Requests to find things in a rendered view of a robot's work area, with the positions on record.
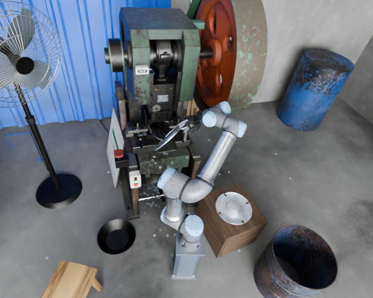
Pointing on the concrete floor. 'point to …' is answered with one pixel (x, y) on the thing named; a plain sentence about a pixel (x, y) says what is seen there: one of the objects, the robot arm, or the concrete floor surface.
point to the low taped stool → (71, 281)
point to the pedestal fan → (15, 39)
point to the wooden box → (206, 210)
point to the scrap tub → (295, 264)
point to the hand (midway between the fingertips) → (181, 126)
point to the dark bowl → (116, 236)
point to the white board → (114, 137)
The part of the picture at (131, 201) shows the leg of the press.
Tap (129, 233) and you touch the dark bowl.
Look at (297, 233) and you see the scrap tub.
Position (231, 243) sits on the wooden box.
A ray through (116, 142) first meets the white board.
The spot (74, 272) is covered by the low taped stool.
